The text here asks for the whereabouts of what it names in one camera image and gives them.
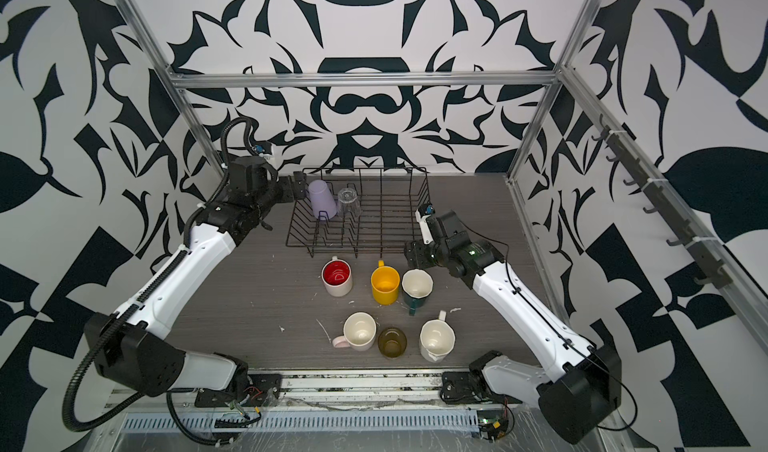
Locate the cream mug pink handle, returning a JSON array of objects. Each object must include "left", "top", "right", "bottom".
[{"left": 331, "top": 312, "right": 377, "bottom": 352}]

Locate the green circuit board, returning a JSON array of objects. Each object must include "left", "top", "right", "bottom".
[{"left": 477, "top": 409, "right": 512, "bottom": 442}]

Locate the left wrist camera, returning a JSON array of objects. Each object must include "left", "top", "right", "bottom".
[{"left": 248, "top": 142, "right": 275, "bottom": 160}]

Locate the white mug red inside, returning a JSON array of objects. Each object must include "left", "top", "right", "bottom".
[{"left": 321, "top": 256, "right": 354, "bottom": 298}]

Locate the white slotted cable duct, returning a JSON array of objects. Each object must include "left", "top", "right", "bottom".
[{"left": 119, "top": 409, "right": 481, "bottom": 434}]

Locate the yellow mug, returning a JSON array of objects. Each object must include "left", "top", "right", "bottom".
[{"left": 370, "top": 260, "right": 400, "bottom": 306}]

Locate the lavender plastic cup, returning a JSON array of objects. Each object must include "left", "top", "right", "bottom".
[{"left": 307, "top": 180, "right": 338, "bottom": 221}]

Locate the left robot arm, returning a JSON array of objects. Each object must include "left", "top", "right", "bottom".
[{"left": 84, "top": 156, "right": 307, "bottom": 401}]

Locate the left black corrugated cable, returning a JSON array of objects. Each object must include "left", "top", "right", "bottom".
[{"left": 61, "top": 117, "right": 265, "bottom": 434}]

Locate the black wire dish rack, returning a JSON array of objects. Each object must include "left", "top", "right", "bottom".
[{"left": 285, "top": 166, "right": 431, "bottom": 256}]

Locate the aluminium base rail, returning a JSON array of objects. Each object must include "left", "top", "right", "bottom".
[{"left": 101, "top": 364, "right": 616, "bottom": 414}]

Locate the dark green mug white inside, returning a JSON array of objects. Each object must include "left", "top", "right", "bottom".
[{"left": 401, "top": 269, "right": 434, "bottom": 316}]

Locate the olive green glass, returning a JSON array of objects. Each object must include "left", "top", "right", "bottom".
[{"left": 377, "top": 327, "right": 408, "bottom": 359}]

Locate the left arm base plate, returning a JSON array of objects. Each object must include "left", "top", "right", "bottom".
[{"left": 194, "top": 372, "right": 283, "bottom": 408}]

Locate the cream white mug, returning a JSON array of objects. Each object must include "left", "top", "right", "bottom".
[{"left": 419, "top": 310, "right": 456, "bottom": 363}]

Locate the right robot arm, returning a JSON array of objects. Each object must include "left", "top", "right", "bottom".
[{"left": 404, "top": 204, "right": 622, "bottom": 444}]

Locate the aluminium frame crossbar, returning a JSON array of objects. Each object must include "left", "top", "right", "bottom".
[{"left": 169, "top": 71, "right": 556, "bottom": 90}]

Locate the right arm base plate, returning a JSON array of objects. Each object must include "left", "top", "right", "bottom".
[{"left": 439, "top": 371, "right": 521, "bottom": 405}]

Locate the clear glass tumbler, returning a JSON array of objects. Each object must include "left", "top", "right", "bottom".
[{"left": 337, "top": 187, "right": 362, "bottom": 219}]

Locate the grey wall hook rail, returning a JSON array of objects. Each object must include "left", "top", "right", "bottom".
[{"left": 593, "top": 117, "right": 733, "bottom": 289}]

